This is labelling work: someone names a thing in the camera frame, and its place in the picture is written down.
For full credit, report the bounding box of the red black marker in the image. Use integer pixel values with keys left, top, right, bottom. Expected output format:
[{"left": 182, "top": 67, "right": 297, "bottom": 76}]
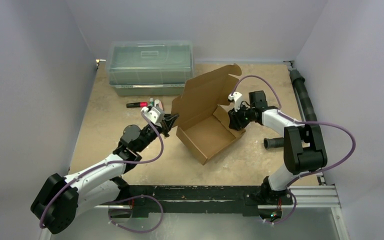
[{"left": 126, "top": 101, "right": 148, "bottom": 108}]

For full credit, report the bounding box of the brown cardboard box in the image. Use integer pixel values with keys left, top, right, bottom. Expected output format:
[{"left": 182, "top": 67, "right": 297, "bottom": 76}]
[{"left": 171, "top": 64, "right": 246, "bottom": 165}]

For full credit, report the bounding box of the green white marker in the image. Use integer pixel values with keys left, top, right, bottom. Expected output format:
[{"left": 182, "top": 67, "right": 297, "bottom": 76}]
[{"left": 149, "top": 97, "right": 155, "bottom": 107}]

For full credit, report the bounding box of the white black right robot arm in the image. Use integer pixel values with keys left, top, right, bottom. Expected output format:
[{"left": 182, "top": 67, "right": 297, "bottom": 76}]
[{"left": 228, "top": 90, "right": 328, "bottom": 204}]

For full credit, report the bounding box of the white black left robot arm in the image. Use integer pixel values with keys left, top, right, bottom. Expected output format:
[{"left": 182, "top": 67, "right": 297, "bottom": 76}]
[{"left": 30, "top": 109, "right": 179, "bottom": 235}]

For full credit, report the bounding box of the clear plastic storage bin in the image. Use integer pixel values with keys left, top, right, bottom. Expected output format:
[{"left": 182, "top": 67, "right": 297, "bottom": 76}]
[{"left": 105, "top": 40, "right": 195, "bottom": 96}]

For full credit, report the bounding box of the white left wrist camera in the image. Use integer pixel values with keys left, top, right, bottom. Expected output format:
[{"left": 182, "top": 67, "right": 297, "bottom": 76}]
[{"left": 141, "top": 106, "right": 165, "bottom": 125}]

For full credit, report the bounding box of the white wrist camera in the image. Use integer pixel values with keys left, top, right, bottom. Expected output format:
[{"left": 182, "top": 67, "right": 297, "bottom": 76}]
[
  {"left": 141, "top": 106, "right": 165, "bottom": 125},
  {"left": 228, "top": 91, "right": 244, "bottom": 112}
]

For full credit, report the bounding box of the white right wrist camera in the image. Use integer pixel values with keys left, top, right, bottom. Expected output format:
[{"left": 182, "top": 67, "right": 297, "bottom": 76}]
[{"left": 228, "top": 91, "right": 244, "bottom": 112}]

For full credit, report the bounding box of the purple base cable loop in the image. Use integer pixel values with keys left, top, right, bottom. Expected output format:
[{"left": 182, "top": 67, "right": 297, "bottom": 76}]
[{"left": 107, "top": 194, "right": 164, "bottom": 234}]

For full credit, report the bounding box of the black corrugated hose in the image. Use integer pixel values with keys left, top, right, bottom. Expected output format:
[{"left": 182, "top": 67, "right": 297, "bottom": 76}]
[{"left": 263, "top": 67, "right": 318, "bottom": 150}]

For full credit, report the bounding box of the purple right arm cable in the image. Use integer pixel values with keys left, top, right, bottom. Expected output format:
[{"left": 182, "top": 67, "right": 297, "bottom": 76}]
[{"left": 230, "top": 74, "right": 357, "bottom": 227}]

